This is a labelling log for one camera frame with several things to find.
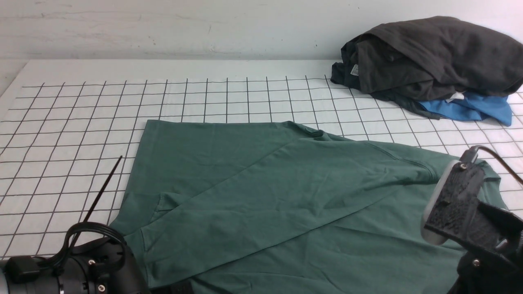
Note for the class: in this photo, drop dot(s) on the blue shirt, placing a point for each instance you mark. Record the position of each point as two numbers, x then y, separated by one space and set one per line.
469 106

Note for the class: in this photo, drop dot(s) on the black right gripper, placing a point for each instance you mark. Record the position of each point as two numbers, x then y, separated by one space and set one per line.
491 236

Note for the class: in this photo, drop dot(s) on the white grid table mat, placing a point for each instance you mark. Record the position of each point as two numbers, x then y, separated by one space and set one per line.
65 123

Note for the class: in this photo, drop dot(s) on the black cable tie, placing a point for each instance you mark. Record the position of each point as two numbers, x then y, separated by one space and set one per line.
100 192

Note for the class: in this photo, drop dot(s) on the green long sleeve shirt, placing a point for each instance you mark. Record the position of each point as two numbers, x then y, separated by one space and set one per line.
281 208

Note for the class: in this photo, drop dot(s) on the dark grey clothing pile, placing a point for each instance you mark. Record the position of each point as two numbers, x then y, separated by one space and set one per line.
430 60

